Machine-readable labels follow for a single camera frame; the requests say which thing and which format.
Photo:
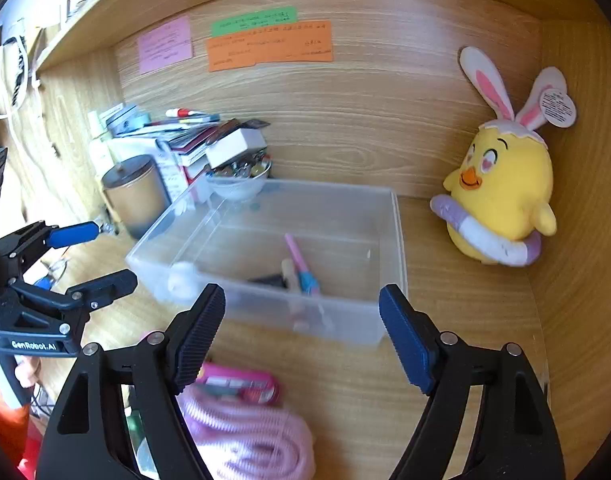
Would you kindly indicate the brown cylindrical jar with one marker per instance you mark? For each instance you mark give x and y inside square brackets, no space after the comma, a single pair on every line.
[135,195]

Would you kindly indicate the orange sticky note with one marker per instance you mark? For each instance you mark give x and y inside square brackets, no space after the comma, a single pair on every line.
[270,47]

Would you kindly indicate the grey metal tin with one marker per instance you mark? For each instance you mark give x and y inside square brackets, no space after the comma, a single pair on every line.
[128,120]

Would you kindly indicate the white fluffy ball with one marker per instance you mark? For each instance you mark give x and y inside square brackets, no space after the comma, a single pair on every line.
[183,280]

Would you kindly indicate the white tote bag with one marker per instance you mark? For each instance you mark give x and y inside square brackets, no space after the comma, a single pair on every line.
[5,75]

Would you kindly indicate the pink pen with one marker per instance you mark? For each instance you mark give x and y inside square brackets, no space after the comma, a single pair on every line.
[295,255]

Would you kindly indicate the stack of books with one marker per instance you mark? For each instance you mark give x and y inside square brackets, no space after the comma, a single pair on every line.
[185,147]

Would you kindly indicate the clear plastic storage bin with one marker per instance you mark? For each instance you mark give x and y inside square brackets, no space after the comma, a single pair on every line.
[335,220]

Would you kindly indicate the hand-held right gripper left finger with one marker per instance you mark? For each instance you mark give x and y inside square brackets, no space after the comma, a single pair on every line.
[205,330]

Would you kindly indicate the pink sticky note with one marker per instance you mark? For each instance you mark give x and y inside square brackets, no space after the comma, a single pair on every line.
[165,45]

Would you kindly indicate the person's left hand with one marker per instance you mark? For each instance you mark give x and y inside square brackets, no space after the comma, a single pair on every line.
[27,372]

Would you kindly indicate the red and white marker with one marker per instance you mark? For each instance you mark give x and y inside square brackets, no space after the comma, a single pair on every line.
[183,112]

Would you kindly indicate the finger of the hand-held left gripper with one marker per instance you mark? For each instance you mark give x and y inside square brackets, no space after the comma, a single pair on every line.
[75,234]
[110,285]

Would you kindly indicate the green sticky note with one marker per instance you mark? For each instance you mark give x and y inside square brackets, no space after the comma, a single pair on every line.
[255,20]

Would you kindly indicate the person's left forearm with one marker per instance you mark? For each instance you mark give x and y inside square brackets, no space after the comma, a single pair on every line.
[2,410]

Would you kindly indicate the small white box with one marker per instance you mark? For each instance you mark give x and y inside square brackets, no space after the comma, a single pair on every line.
[235,147]

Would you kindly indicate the white bowl of trinkets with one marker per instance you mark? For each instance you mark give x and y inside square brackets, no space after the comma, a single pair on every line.
[238,185]

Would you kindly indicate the green bottle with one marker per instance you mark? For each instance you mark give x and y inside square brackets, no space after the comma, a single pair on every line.
[134,425]

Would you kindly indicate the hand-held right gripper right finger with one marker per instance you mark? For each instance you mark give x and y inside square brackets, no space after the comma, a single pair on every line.
[405,340]

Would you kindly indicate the yellow chick plush toy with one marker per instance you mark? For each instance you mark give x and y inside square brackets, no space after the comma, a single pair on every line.
[505,185]

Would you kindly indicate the small spray bottle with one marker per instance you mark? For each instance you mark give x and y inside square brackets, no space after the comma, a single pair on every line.
[95,125]

